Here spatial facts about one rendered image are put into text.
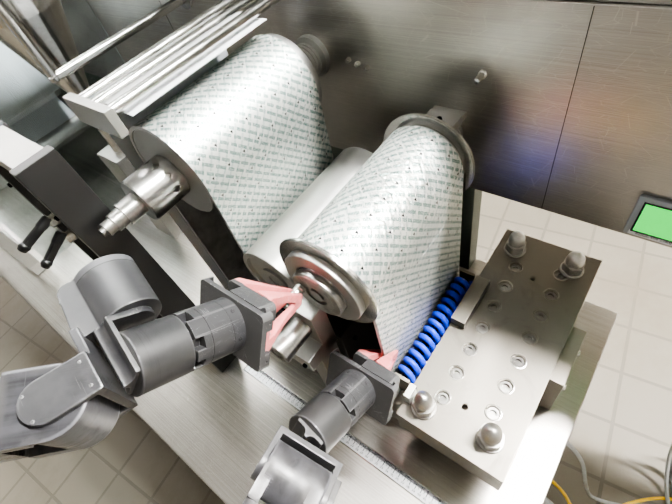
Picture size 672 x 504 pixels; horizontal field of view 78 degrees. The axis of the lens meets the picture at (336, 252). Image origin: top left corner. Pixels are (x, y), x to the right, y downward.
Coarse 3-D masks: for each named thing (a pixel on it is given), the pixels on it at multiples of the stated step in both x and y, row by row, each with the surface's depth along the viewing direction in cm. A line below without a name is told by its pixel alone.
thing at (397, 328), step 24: (456, 216) 62; (456, 240) 66; (432, 264) 61; (456, 264) 72; (408, 288) 56; (432, 288) 65; (384, 312) 52; (408, 312) 60; (384, 336) 56; (408, 336) 64
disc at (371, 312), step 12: (288, 240) 48; (300, 240) 46; (288, 252) 50; (312, 252) 46; (324, 252) 44; (336, 264) 44; (348, 276) 45; (360, 288) 45; (372, 300) 46; (372, 312) 48
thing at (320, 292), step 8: (296, 272) 49; (304, 272) 48; (312, 272) 47; (296, 280) 50; (304, 280) 48; (312, 280) 47; (320, 280) 47; (312, 288) 48; (320, 288) 47; (328, 288) 46; (336, 288) 47; (304, 296) 53; (312, 296) 51; (320, 296) 49; (328, 296) 47; (336, 296) 47; (320, 304) 51; (328, 304) 49; (336, 304) 47; (344, 304) 48; (328, 312) 51; (336, 312) 49
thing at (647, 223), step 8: (648, 208) 53; (656, 208) 52; (640, 216) 55; (648, 216) 54; (656, 216) 53; (664, 216) 53; (640, 224) 55; (648, 224) 55; (656, 224) 54; (664, 224) 53; (648, 232) 56; (656, 232) 55; (664, 232) 54
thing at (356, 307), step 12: (300, 252) 47; (288, 264) 51; (300, 264) 48; (312, 264) 46; (324, 264) 45; (324, 276) 46; (336, 276) 45; (348, 288) 45; (348, 300) 47; (360, 300) 47; (348, 312) 50; (360, 312) 48
